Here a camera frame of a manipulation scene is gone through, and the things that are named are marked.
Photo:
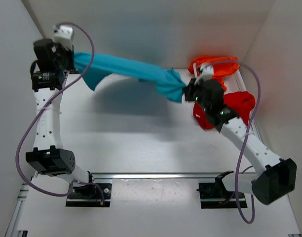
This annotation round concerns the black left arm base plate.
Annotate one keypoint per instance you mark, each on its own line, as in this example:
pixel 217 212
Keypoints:
pixel 90 196

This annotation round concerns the red t shirt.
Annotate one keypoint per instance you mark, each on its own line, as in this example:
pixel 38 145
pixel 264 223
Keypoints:
pixel 241 101

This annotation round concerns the white wire rack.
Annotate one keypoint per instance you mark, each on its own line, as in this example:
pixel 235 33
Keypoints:
pixel 234 81

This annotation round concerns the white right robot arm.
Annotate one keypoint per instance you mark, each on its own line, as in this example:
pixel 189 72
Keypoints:
pixel 274 177

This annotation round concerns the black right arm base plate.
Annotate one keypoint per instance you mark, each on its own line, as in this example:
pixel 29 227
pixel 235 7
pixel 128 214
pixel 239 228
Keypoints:
pixel 213 195

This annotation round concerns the teal t shirt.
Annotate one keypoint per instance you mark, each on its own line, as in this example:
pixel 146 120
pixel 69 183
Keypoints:
pixel 167 82

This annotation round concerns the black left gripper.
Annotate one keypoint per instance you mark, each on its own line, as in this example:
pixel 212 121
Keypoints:
pixel 67 60

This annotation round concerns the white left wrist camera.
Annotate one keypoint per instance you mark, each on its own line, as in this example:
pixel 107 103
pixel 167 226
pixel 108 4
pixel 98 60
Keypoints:
pixel 64 36

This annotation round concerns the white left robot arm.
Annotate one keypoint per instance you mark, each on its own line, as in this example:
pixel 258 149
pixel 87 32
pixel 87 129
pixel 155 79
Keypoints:
pixel 55 57

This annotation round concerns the orange t shirt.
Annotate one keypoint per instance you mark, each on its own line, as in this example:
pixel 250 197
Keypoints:
pixel 223 67

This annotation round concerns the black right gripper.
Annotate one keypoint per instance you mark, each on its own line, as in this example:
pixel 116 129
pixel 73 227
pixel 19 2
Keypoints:
pixel 190 89

